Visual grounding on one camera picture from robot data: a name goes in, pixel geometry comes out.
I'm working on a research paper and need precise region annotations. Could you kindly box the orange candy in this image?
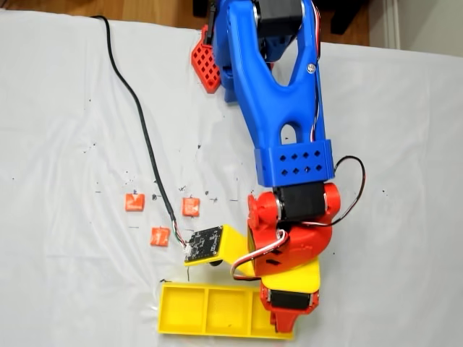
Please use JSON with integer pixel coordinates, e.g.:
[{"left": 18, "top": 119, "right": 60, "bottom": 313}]
[
  {"left": 124, "top": 193, "right": 146, "bottom": 213},
  {"left": 150, "top": 226, "right": 171, "bottom": 247},
  {"left": 182, "top": 197, "right": 200, "bottom": 218}
]

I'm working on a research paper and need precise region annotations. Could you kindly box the yellow three-compartment box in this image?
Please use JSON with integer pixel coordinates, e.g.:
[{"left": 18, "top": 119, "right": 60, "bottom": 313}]
[{"left": 157, "top": 281, "right": 294, "bottom": 340}]

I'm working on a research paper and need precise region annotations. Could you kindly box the dark furniture leg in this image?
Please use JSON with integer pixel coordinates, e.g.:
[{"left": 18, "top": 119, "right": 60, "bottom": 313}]
[{"left": 329, "top": 0, "right": 361, "bottom": 36}]

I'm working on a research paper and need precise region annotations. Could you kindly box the white plastic table cover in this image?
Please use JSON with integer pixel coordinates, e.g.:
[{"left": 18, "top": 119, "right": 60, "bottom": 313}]
[{"left": 0, "top": 10, "right": 463, "bottom": 347}]

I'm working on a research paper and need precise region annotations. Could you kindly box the white door trim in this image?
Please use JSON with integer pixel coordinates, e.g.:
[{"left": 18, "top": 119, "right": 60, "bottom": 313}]
[{"left": 382, "top": 0, "right": 402, "bottom": 50}]

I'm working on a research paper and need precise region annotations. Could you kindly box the camera board on yellow mount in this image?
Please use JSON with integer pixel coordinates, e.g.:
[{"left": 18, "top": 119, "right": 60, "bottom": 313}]
[{"left": 182, "top": 223, "right": 263, "bottom": 281}]

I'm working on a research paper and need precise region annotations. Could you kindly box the black camera cable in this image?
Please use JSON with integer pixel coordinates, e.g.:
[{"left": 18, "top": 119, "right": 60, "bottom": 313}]
[{"left": 90, "top": 14, "right": 191, "bottom": 256}]

